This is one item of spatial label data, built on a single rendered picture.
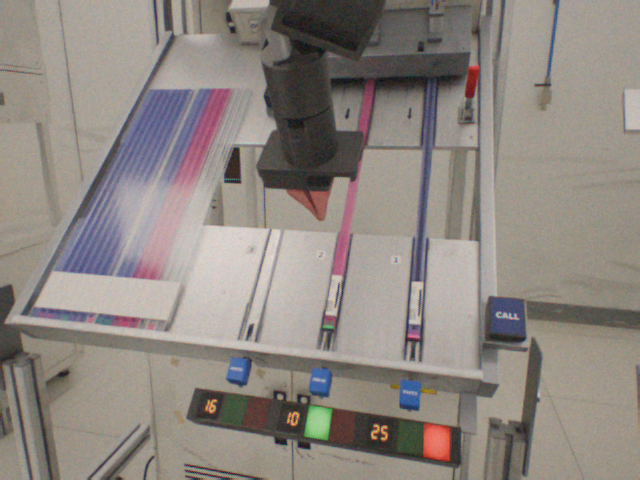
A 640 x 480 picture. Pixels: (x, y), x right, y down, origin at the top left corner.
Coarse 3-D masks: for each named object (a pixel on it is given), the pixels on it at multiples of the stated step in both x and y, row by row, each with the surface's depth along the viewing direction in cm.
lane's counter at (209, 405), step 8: (208, 392) 61; (200, 400) 61; (208, 400) 61; (216, 400) 61; (200, 408) 60; (208, 408) 60; (216, 408) 60; (200, 416) 60; (208, 416) 60; (216, 416) 60
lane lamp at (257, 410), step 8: (256, 400) 60; (264, 400) 60; (248, 408) 59; (256, 408) 59; (264, 408) 59; (248, 416) 59; (256, 416) 59; (264, 416) 58; (248, 424) 58; (256, 424) 58; (264, 424) 58
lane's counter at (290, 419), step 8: (288, 408) 59; (296, 408) 58; (304, 408) 58; (280, 416) 58; (288, 416) 58; (296, 416) 58; (280, 424) 58; (288, 424) 57; (296, 424) 57; (296, 432) 57
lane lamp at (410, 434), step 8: (400, 424) 55; (408, 424) 55; (416, 424) 55; (400, 432) 55; (408, 432) 55; (416, 432) 55; (400, 440) 54; (408, 440) 54; (416, 440) 54; (400, 448) 54; (408, 448) 54; (416, 448) 54
